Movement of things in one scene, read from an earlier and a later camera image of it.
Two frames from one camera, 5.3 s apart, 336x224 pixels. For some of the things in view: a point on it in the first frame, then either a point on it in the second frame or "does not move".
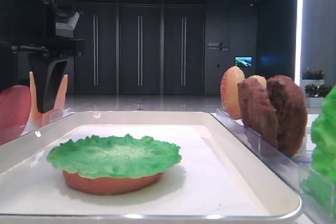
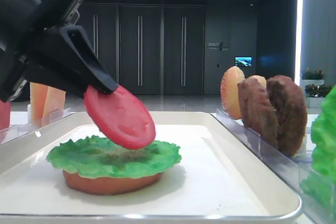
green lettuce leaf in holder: (320, 182) does not move
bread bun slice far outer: (261, 80) does not move
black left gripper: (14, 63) → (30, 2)
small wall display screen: (243, 62) does not move
